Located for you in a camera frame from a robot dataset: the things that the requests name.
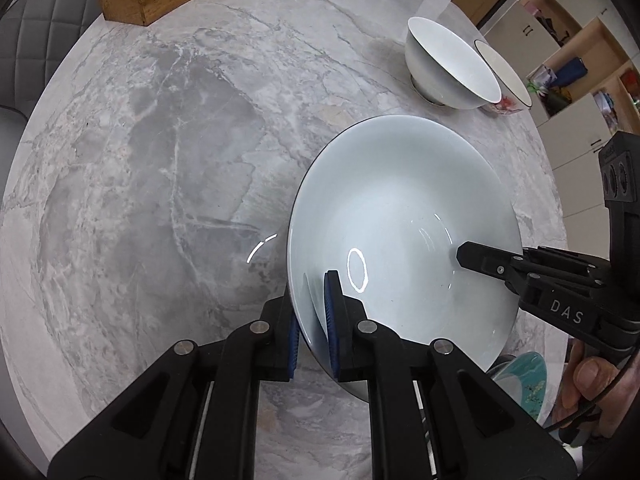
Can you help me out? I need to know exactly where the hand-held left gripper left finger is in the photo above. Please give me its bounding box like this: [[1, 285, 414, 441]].
[[47, 297, 303, 480]]

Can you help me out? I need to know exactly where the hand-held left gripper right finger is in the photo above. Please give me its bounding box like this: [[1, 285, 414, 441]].
[[322, 270, 581, 480]]

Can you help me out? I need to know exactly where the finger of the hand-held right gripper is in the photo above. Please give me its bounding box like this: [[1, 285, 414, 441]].
[[521, 246, 614, 286], [456, 241, 640, 367]]

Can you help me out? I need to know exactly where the large white bowl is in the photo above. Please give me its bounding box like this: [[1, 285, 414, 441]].
[[286, 115, 521, 402]]

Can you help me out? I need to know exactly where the person's left hand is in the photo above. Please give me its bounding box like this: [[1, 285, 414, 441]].
[[551, 342, 640, 442]]

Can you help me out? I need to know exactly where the small teal floral plate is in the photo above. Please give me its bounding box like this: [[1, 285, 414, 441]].
[[487, 351, 548, 423]]

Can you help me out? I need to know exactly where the blue bag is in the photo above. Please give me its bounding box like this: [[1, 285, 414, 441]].
[[551, 56, 587, 90]]

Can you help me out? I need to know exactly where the white shopping bag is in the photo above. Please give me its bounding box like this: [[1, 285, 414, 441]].
[[526, 65, 556, 95]]

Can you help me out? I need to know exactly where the floral cream bowl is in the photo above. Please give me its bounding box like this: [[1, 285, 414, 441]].
[[472, 40, 534, 117]]

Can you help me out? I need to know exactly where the small white bowl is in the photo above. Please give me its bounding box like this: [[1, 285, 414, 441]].
[[404, 16, 502, 110]]

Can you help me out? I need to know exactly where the grey quilted chair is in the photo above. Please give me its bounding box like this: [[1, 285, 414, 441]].
[[0, 0, 108, 123]]

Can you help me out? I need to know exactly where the white wall cabinet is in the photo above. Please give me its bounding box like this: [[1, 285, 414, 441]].
[[475, 0, 640, 243]]

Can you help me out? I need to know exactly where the black cable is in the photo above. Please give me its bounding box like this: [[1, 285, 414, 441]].
[[542, 360, 631, 447]]

